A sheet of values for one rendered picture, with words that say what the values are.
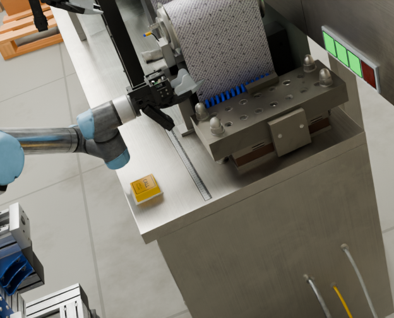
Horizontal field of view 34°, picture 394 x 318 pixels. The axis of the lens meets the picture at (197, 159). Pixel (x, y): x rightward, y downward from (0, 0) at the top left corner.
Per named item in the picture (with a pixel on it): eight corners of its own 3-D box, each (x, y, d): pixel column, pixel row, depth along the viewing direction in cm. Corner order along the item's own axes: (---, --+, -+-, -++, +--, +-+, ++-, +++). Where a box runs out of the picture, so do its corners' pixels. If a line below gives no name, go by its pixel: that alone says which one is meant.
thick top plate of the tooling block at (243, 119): (196, 132, 183) (189, 115, 179) (321, 76, 187) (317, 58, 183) (214, 161, 170) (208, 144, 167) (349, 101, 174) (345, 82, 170)
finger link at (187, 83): (202, 69, 174) (171, 82, 173) (209, 87, 177) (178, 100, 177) (199, 65, 176) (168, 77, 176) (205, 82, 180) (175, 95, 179)
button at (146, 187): (132, 188, 183) (129, 182, 182) (154, 178, 184) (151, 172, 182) (137, 202, 178) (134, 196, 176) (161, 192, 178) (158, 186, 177)
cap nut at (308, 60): (301, 68, 182) (298, 55, 179) (312, 63, 182) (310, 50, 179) (307, 74, 179) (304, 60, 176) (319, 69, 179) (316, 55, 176)
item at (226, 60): (200, 105, 184) (180, 49, 173) (274, 71, 186) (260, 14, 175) (201, 105, 183) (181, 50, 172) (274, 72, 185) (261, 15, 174)
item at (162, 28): (167, 47, 178) (155, 21, 178) (173, 43, 178) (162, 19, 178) (168, 41, 171) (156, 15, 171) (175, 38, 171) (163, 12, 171)
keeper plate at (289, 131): (275, 153, 175) (266, 122, 169) (308, 138, 176) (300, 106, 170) (279, 158, 173) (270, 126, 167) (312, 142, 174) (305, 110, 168)
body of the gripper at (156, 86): (170, 78, 172) (129, 96, 170) (180, 104, 177) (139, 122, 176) (163, 67, 178) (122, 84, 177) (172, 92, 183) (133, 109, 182)
